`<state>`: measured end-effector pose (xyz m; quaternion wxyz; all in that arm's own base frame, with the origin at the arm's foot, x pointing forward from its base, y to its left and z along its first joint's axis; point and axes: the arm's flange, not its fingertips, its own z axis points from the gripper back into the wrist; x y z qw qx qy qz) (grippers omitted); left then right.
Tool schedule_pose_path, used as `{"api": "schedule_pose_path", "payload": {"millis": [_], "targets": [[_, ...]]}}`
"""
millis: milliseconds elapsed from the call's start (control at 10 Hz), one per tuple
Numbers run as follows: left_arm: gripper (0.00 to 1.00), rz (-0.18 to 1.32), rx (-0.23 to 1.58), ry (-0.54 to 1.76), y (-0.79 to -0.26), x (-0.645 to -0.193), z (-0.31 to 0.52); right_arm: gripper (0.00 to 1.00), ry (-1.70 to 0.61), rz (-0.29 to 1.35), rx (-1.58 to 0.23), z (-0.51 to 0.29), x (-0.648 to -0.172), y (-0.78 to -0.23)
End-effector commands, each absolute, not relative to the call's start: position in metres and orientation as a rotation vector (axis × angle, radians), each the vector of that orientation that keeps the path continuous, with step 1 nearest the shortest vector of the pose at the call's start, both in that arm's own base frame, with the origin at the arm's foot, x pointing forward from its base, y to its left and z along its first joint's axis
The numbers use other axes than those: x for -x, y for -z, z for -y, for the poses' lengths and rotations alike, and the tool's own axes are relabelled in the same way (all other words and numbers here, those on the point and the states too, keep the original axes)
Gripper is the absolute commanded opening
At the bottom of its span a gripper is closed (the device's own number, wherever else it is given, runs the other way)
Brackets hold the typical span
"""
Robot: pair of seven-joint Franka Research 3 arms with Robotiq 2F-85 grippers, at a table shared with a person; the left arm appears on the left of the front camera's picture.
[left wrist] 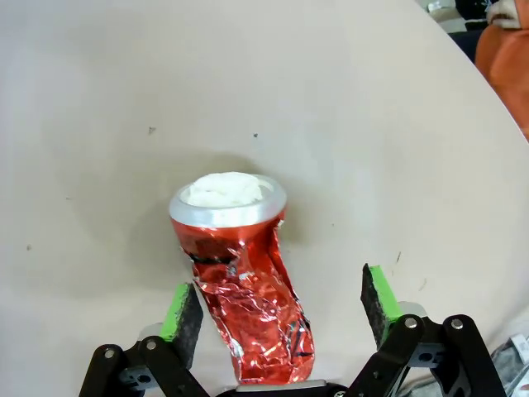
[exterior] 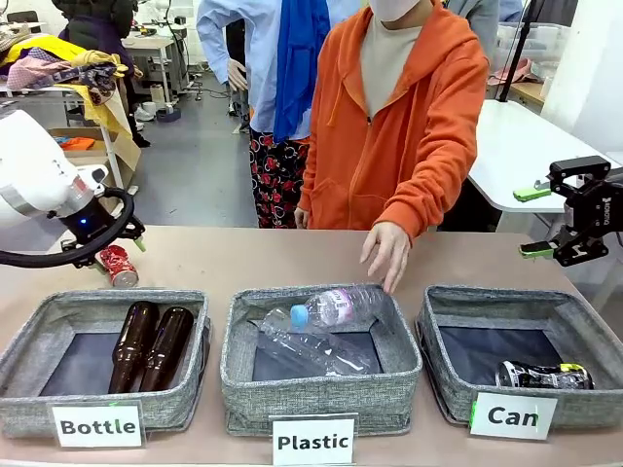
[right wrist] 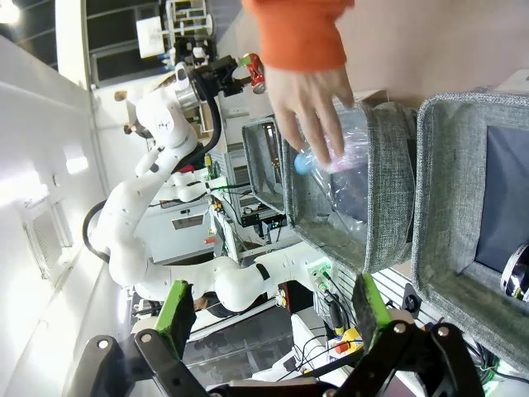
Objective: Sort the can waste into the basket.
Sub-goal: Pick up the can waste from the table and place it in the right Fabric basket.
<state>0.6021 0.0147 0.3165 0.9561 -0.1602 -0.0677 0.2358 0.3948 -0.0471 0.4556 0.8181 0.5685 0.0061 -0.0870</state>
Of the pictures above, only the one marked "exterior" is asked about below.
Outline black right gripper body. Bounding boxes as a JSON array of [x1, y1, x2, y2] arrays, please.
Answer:
[[564, 167, 623, 247]]

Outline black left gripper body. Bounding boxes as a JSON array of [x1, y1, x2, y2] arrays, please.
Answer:
[[57, 194, 126, 244]]

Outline crushed red soda can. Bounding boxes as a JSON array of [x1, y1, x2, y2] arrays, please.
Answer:
[[96, 244, 140, 287]]

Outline brown glass bottle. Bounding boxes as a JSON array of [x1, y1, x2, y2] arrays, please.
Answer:
[[107, 300, 161, 395], [139, 305, 196, 393]]

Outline clear plastic bottle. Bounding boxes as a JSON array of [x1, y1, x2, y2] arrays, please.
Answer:
[[255, 306, 385, 376]]

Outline plastic bottle blue cap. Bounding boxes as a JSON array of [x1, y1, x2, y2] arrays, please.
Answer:
[[290, 284, 390, 335]]

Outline person right forearm orange sleeve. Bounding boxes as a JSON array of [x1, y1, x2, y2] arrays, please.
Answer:
[[295, 155, 327, 213]]

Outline person left forearm orange sleeve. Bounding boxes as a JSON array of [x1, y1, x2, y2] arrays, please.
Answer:
[[372, 140, 481, 239]]

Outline crushed black can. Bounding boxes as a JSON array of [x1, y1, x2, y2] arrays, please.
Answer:
[[495, 359, 596, 391]]

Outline grey fabric basket bottle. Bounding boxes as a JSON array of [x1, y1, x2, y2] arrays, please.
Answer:
[[0, 290, 211, 439]]

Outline white Can label sign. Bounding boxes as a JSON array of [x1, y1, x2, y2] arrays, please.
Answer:
[[468, 391, 560, 442]]

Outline grey fabric basket can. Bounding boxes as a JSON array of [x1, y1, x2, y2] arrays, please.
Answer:
[[416, 284, 623, 432]]

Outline grey fabric basket plastic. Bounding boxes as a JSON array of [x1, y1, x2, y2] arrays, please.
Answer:
[[219, 284, 423, 437]]

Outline person left hand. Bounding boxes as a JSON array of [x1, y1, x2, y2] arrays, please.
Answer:
[[359, 221, 415, 296]]

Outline large white table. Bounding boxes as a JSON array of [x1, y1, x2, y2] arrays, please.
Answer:
[[464, 99, 623, 213]]

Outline cardboard box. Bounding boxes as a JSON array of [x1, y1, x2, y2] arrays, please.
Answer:
[[48, 126, 143, 201]]

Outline yellow cloth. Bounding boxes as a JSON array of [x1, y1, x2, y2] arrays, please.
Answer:
[[85, 82, 143, 169]]

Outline pink cloth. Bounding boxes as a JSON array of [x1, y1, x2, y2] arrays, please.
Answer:
[[486, 57, 542, 88]]

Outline black stand pole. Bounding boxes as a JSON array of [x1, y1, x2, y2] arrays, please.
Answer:
[[498, 0, 545, 103]]

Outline white table with clothes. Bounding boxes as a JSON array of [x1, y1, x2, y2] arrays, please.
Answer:
[[0, 81, 128, 191]]

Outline black red floral skirt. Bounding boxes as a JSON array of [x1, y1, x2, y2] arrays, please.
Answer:
[[248, 126, 312, 230]]

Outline clear plastic storage bins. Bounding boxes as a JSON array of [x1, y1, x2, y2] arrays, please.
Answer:
[[495, 21, 571, 65]]

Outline white Bottle label sign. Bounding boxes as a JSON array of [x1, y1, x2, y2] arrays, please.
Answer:
[[51, 400, 146, 449]]

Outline person in orange hoodie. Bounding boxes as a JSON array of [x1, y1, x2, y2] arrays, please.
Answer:
[[294, 0, 491, 239]]

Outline pile of colourful clothes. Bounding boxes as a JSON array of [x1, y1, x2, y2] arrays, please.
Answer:
[[0, 36, 145, 93]]

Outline person in grey top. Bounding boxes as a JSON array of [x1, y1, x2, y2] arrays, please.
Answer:
[[445, 0, 525, 74]]

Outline white background desk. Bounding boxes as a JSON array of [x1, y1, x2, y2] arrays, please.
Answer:
[[121, 36, 190, 101]]

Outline person in black jacket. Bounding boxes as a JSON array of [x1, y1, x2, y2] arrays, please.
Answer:
[[51, 0, 152, 147]]

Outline white face mask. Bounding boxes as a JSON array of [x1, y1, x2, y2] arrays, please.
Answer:
[[367, 0, 432, 23]]

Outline blue scarf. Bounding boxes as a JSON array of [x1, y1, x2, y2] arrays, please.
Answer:
[[273, 0, 332, 145]]

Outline white Plastic label sign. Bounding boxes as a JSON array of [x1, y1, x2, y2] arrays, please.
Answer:
[[270, 413, 359, 467]]

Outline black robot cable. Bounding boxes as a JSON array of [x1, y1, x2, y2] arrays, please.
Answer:
[[0, 187, 135, 269]]

